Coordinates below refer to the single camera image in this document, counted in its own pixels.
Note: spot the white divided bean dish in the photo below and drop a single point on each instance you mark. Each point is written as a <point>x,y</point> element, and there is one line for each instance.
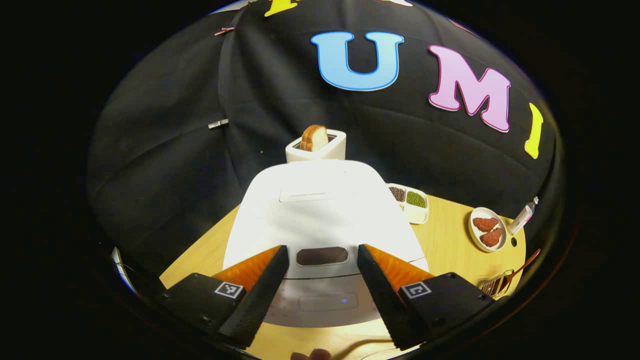
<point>417,215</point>

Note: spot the clear bottle pink label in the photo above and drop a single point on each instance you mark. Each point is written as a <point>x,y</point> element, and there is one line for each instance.
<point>521,217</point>

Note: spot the black backdrop cloth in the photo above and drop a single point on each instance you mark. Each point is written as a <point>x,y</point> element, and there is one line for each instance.
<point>165,150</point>

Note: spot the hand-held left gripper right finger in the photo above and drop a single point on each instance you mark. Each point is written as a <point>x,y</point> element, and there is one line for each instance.
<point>382,295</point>

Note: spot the red meat piece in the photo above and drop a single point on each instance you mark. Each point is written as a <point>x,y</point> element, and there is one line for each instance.
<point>485,224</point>
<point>492,237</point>

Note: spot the brown wooden spoon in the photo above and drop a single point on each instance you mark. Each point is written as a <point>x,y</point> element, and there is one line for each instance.
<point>522,267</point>

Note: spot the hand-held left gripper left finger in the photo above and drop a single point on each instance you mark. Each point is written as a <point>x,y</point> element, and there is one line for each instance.
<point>257,300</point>

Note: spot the bread slice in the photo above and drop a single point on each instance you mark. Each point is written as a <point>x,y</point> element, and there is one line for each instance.
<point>315,137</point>

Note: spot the white toaster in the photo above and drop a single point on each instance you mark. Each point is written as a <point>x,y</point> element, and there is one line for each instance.
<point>335,150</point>

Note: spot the pink clothespin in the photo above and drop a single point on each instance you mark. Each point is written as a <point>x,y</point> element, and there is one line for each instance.
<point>224,31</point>

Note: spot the white rice cooker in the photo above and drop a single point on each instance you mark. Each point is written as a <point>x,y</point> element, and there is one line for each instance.
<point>320,210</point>

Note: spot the white round plate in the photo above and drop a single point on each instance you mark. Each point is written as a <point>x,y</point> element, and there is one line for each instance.
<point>474,235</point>

